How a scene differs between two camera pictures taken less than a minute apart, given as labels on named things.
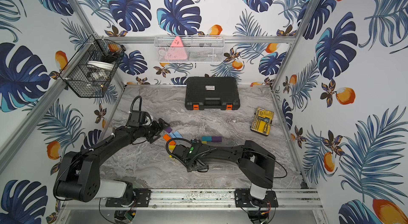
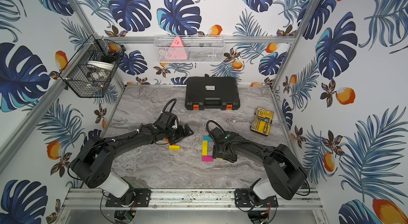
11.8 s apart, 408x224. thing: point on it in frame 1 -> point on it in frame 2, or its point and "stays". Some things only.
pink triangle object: (176, 51) stays
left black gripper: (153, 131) -> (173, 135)
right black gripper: (185, 165) -> (215, 154)
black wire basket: (93, 66) stays
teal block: (208, 138) stays
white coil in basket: (103, 65) stays
